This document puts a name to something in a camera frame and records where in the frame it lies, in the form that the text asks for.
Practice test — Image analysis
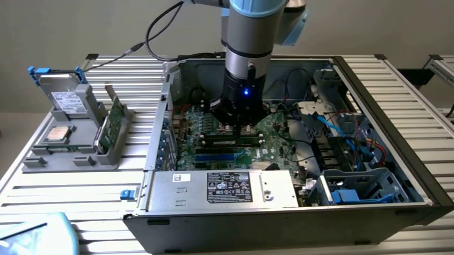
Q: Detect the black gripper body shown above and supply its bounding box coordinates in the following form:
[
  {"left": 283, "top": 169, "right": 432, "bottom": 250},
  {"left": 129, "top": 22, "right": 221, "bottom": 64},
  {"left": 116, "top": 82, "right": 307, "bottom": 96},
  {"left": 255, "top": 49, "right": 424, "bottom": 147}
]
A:
[{"left": 220, "top": 72, "right": 267, "bottom": 107}]

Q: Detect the black RAM stick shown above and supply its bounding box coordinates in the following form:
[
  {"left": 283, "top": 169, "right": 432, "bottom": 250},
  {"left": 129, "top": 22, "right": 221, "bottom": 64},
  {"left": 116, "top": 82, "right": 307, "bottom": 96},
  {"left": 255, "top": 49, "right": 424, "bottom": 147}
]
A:
[
  {"left": 203, "top": 140, "right": 263, "bottom": 148},
  {"left": 201, "top": 133, "right": 264, "bottom": 141}
]

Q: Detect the CPU socket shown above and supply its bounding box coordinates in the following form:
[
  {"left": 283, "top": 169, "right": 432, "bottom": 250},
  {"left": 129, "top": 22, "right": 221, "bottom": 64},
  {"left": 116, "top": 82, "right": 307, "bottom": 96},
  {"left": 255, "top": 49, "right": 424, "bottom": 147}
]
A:
[{"left": 215, "top": 122, "right": 256, "bottom": 137}]

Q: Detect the green motherboard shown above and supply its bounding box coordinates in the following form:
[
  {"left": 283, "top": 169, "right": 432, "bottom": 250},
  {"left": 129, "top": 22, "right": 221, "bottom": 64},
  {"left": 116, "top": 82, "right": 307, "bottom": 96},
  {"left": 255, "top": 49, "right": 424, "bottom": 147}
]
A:
[{"left": 169, "top": 102, "right": 309, "bottom": 175}]

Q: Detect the black expansion slot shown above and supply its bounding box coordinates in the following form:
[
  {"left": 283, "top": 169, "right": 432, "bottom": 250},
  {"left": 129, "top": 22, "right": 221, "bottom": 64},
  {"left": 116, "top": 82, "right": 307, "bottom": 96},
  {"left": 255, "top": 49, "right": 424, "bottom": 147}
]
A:
[{"left": 195, "top": 147, "right": 239, "bottom": 155}]

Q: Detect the blue expansion slot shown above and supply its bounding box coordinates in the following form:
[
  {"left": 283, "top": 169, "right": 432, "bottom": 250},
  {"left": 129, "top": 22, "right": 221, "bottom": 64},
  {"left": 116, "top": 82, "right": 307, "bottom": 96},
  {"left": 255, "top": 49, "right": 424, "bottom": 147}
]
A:
[{"left": 196, "top": 154, "right": 237, "bottom": 162}]

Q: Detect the grey optical drive bay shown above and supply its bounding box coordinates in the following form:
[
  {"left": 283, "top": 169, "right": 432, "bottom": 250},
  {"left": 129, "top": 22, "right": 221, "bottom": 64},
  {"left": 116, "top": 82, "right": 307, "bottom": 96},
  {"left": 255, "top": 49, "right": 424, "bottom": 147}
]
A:
[{"left": 311, "top": 67, "right": 357, "bottom": 114}]

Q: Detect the black fan shroud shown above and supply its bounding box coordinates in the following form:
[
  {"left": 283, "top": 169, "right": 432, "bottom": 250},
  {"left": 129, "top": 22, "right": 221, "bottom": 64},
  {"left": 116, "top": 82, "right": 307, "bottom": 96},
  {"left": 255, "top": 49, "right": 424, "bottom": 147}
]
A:
[{"left": 311, "top": 135, "right": 356, "bottom": 172}]

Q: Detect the silver power supply unit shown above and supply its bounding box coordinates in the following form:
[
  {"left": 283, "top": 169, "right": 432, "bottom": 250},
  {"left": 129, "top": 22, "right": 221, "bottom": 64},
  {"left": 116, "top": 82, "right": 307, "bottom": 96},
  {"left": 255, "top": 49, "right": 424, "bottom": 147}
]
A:
[{"left": 144, "top": 169, "right": 299, "bottom": 211}]

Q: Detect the green graphics card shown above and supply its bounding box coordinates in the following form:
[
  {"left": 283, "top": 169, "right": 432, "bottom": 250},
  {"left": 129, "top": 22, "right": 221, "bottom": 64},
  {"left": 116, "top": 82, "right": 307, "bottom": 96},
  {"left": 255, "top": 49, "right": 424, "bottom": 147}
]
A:
[{"left": 98, "top": 84, "right": 126, "bottom": 155}]

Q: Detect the blue case latch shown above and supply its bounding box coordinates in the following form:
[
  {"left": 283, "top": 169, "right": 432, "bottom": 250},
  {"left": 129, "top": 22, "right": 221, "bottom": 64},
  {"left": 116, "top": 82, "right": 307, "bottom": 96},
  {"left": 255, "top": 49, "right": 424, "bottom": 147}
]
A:
[{"left": 118, "top": 188, "right": 138, "bottom": 202}]

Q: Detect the grey disk bay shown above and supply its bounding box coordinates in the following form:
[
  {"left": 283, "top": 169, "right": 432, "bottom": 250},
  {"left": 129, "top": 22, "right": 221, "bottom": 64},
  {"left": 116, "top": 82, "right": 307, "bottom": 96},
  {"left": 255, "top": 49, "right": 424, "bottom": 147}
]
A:
[{"left": 319, "top": 167, "right": 411, "bottom": 207}]

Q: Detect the grey parts rack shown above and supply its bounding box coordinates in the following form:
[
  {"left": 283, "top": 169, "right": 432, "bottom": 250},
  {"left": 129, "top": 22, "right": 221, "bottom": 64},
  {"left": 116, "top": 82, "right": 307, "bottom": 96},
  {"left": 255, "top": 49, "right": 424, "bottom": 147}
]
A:
[{"left": 20, "top": 84, "right": 136, "bottom": 174}]

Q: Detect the open black PC case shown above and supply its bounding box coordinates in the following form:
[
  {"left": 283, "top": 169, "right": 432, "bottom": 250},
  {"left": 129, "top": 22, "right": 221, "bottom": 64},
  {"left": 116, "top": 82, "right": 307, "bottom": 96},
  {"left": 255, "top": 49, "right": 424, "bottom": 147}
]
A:
[{"left": 121, "top": 54, "right": 454, "bottom": 253}]

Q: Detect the hard disk in blue carrier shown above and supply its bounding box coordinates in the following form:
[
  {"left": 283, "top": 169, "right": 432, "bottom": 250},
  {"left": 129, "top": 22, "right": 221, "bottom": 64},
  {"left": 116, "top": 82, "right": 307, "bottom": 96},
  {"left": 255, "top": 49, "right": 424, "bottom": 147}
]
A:
[{"left": 26, "top": 66, "right": 89, "bottom": 115}]

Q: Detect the CPU chip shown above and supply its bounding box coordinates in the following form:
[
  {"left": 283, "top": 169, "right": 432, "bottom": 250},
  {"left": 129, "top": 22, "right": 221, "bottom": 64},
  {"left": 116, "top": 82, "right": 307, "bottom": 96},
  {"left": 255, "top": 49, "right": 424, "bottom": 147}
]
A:
[{"left": 46, "top": 125, "right": 77, "bottom": 142}]

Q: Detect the metal slat side table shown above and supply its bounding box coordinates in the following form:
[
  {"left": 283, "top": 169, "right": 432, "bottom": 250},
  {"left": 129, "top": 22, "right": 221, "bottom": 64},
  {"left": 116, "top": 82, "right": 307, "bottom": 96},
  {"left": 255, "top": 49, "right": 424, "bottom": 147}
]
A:
[{"left": 424, "top": 54, "right": 454, "bottom": 80}]

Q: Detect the light blue object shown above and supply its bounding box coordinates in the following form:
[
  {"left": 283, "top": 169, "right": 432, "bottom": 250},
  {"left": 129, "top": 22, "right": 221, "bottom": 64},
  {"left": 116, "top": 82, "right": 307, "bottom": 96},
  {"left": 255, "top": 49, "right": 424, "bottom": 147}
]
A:
[{"left": 0, "top": 211, "right": 85, "bottom": 255}]

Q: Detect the black round cable bundle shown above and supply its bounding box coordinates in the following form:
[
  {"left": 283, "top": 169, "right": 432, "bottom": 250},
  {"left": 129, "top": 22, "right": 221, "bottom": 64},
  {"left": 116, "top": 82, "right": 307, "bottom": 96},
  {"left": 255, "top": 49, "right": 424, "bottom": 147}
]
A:
[{"left": 187, "top": 87, "right": 207, "bottom": 105}]

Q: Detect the thin black wire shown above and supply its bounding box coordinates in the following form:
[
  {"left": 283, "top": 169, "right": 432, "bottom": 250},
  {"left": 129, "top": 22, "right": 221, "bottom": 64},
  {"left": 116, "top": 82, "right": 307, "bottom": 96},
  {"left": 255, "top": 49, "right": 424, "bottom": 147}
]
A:
[{"left": 284, "top": 68, "right": 316, "bottom": 103}]

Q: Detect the blue SATA wire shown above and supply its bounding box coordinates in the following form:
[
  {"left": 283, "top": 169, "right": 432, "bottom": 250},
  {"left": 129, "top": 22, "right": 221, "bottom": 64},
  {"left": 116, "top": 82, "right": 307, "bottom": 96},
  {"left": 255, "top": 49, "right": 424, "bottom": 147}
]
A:
[{"left": 309, "top": 112, "right": 372, "bottom": 172}]

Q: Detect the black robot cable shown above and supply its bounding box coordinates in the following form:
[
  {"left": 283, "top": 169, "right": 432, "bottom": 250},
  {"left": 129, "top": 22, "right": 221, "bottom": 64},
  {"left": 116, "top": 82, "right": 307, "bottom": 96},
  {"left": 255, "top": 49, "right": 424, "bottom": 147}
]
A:
[{"left": 144, "top": 0, "right": 187, "bottom": 62}]

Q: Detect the grey USB cable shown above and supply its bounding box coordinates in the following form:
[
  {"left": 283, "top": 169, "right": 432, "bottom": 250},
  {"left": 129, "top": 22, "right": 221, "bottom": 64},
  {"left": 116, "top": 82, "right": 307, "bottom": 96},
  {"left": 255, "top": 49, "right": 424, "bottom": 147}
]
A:
[{"left": 81, "top": 41, "right": 147, "bottom": 73}]

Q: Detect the red wire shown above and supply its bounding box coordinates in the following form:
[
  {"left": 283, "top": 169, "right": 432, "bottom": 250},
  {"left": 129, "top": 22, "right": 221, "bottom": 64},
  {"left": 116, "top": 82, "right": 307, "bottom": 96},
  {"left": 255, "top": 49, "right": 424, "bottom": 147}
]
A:
[{"left": 364, "top": 138, "right": 388, "bottom": 161}]

